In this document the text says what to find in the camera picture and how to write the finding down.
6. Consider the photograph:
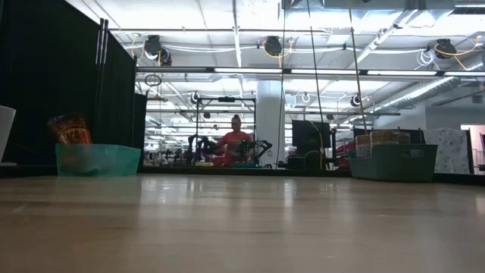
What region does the orange spice pouch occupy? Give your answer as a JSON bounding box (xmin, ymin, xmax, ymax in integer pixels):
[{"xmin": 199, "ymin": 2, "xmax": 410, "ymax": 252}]
[{"xmin": 46, "ymin": 113, "xmax": 93, "ymax": 146}]

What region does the yellow cable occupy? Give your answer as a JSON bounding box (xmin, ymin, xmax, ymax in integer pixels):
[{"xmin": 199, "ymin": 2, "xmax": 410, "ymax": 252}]
[{"xmin": 347, "ymin": 0, "xmax": 369, "ymax": 134}]

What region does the white patterned cloth board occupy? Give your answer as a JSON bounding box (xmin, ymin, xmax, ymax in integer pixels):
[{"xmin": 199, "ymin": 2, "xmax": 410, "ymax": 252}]
[{"xmin": 422, "ymin": 127, "xmax": 471, "ymax": 175}]

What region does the person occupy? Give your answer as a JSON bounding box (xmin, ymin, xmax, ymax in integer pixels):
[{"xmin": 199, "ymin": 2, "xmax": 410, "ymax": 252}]
[{"xmin": 218, "ymin": 114, "xmax": 254, "ymax": 167}]

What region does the black metal rig frame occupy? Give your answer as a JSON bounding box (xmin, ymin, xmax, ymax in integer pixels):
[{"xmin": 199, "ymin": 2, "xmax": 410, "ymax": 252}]
[{"xmin": 193, "ymin": 94, "xmax": 258, "ymax": 152}]

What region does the white plastic bin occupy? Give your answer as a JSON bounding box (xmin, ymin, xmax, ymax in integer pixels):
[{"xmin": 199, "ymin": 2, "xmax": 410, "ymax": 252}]
[{"xmin": 0, "ymin": 105, "xmax": 17, "ymax": 165}]

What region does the black aluminium table frame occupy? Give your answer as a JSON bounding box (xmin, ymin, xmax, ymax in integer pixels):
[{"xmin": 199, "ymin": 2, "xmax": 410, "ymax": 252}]
[{"xmin": 0, "ymin": 163, "xmax": 485, "ymax": 187}]

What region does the teal plastic bin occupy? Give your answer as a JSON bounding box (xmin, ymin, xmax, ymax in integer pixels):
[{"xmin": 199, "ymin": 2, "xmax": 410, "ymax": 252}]
[{"xmin": 55, "ymin": 143, "xmax": 142, "ymax": 177}]

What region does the black monitor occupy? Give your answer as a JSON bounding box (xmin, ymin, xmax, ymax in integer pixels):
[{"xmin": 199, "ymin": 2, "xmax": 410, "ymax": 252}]
[{"xmin": 291, "ymin": 119, "xmax": 332, "ymax": 157}]

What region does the black hanging cable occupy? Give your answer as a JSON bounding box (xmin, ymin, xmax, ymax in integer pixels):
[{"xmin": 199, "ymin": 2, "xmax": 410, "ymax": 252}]
[
  {"xmin": 276, "ymin": 0, "xmax": 288, "ymax": 166},
  {"xmin": 305, "ymin": 0, "xmax": 326, "ymax": 124}
]

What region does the blue-grey plastic bin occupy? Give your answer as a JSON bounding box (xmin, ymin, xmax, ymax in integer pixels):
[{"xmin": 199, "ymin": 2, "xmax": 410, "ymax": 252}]
[{"xmin": 347, "ymin": 143, "xmax": 439, "ymax": 183}]

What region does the black curtain partition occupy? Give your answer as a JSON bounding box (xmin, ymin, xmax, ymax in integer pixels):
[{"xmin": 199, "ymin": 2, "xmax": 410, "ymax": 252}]
[{"xmin": 0, "ymin": 0, "xmax": 148, "ymax": 168}]

